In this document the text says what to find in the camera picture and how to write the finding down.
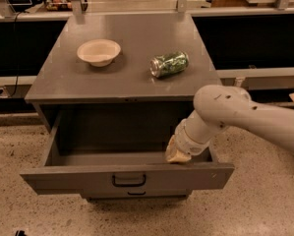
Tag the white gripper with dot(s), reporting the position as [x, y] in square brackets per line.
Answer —
[189, 141]

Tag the grey top drawer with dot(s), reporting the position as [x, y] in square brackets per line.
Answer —
[68, 168]

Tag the grey drawer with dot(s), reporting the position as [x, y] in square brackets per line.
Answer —
[126, 194]
[68, 168]

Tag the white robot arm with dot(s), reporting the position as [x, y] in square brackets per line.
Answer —
[218, 107]

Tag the grey drawer cabinet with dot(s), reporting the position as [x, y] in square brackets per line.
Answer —
[123, 106]

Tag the grey bottom drawer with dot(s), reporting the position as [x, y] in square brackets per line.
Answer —
[126, 194]

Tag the green soda can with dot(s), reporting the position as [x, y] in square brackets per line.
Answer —
[169, 64]

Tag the white paper bowl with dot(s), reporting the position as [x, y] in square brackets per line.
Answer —
[99, 52]

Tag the grey metal railing frame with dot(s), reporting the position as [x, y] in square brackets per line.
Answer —
[79, 8]

